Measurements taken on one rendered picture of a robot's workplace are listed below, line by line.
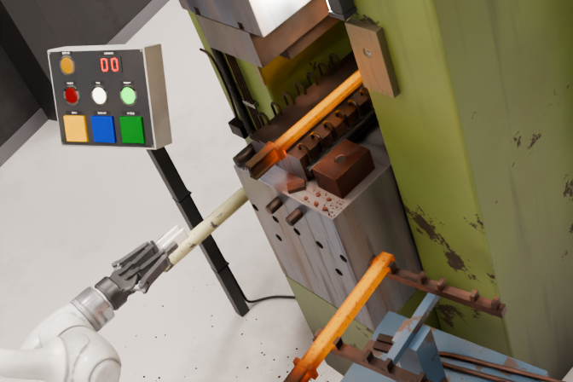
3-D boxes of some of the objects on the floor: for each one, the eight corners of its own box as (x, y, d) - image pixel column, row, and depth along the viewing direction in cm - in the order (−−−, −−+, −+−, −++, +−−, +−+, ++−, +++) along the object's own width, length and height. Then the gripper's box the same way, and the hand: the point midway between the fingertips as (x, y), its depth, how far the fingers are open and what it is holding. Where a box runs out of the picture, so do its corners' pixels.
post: (242, 317, 305) (115, 85, 237) (235, 312, 308) (107, 81, 240) (250, 309, 307) (125, 77, 239) (243, 305, 310) (118, 73, 241)
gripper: (95, 295, 195) (171, 228, 204) (128, 324, 185) (207, 253, 194) (80, 274, 190) (159, 207, 199) (112, 303, 180) (195, 231, 189)
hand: (172, 240), depth 195 cm, fingers closed
